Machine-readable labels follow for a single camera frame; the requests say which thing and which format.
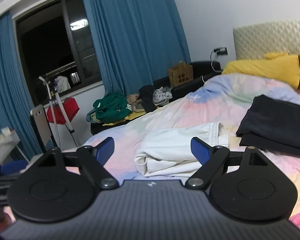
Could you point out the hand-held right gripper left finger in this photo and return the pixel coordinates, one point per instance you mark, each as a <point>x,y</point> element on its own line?
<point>105,150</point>

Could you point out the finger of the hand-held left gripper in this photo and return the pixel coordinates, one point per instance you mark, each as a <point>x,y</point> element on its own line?
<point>12,167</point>

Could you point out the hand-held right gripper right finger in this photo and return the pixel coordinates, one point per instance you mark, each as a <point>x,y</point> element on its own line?
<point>200,150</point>

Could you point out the white knit pants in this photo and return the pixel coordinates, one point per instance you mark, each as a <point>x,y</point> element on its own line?
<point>170,145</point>

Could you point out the dark clothes pile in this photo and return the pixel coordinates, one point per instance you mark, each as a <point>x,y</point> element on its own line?
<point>147,92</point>

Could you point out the black folded clothes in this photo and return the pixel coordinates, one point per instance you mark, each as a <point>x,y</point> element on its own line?
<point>277,125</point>

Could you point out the white dressing table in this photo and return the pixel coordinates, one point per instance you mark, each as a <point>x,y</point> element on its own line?
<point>5,145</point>

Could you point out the group of cosmetic bottles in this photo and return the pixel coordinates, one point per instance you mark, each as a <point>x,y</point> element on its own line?
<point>2,136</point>

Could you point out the pastel tie-dye blanket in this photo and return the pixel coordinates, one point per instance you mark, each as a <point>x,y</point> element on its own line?
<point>190,110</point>

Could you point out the silver tripod stand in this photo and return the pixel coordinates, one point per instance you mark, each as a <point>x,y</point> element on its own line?
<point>70,127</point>

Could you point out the green garment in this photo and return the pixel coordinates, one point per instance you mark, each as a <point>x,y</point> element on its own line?
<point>110,107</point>

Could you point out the yellow cloth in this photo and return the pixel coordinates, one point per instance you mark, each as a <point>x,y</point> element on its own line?
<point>132,116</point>

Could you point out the folding wooden chair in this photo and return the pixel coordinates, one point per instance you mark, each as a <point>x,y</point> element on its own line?
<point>41,125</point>

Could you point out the red cloth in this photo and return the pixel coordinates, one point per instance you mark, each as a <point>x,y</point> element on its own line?
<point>70,110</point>

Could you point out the beige cloth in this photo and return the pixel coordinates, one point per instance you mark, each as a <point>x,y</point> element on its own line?
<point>133,98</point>

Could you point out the white patterned cloth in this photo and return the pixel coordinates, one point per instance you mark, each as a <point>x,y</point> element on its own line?
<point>161,95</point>

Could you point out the brown paper bag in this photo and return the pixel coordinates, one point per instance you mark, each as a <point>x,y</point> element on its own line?
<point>181,76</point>

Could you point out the white hanging cloth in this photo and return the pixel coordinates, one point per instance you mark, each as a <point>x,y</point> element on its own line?
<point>62,83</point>

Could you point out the black sofa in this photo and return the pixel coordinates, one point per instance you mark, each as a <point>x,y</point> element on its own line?
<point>205,67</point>

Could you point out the blue curtain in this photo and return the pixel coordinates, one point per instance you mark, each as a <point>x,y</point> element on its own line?
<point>135,30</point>
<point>7,80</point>

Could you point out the metal window railing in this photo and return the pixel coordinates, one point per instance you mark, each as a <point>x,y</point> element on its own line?
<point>62,68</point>

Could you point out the yellow plush pillow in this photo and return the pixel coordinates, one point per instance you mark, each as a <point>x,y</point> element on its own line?
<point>265,67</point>

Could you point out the dark framed window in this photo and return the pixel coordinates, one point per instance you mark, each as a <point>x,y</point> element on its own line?
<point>45,47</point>

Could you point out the cream quilted headboard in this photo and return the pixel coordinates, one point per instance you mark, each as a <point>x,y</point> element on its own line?
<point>265,40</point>

